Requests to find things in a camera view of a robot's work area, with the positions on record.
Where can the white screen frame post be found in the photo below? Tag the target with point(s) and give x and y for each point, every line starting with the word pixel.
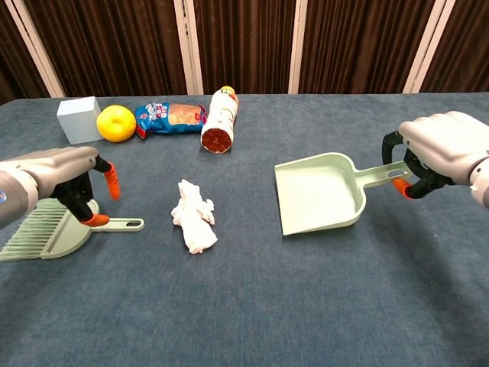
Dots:
pixel 187 46
pixel 426 49
pixel 34 49
pixel 298 46

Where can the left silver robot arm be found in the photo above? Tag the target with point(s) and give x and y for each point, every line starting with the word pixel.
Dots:
pixel 15 199

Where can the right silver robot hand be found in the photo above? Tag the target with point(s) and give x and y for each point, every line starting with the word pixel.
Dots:
pixel 447 145

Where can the brown pleated curtain panel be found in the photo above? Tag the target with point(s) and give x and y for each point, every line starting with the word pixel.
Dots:
pixel 11 69
pixel 244 46
pixel 466 46
pixel 363 46
pixel 114 46

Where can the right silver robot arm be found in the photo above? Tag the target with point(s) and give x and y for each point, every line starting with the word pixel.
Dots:
pixel 482 183

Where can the white paper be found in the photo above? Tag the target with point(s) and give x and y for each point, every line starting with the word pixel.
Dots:
pixel 193 225

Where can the yellow round fruit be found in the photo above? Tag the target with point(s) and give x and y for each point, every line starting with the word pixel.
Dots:
pixel 115 124

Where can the white drink bottle yellow cap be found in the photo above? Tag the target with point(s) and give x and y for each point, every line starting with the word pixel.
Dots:
pixel 221 114

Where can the white cube box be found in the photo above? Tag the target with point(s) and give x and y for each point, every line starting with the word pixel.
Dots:
pixel 78 122

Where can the light green hand broom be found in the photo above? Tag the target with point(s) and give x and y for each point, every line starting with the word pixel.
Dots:
pixel 65 237

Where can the light green plastic dustpan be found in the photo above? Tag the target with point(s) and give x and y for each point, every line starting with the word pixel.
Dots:
pixel 317 191

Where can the blue snack bag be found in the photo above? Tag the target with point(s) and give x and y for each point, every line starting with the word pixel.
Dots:
pixel 168 118

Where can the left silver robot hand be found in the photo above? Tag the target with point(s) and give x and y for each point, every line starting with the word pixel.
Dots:
pixel 61 164

